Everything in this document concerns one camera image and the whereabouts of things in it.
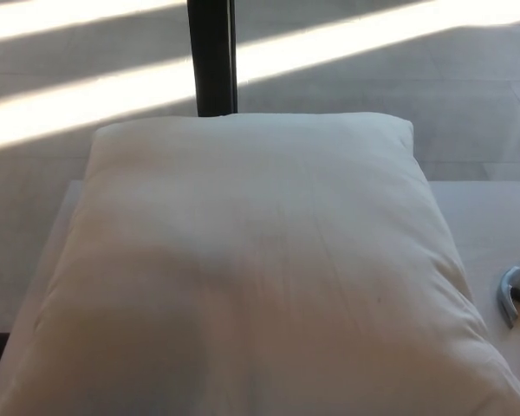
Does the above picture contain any hammer with yellow-wrapped handle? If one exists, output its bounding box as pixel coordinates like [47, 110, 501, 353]
[496, 254, 520, 329]

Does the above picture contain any white pillow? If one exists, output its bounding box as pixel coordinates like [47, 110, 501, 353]
[0, 112, 520, 416]

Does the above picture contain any black vertical post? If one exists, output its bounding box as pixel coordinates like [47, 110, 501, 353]
[185, 0, 239, 118]

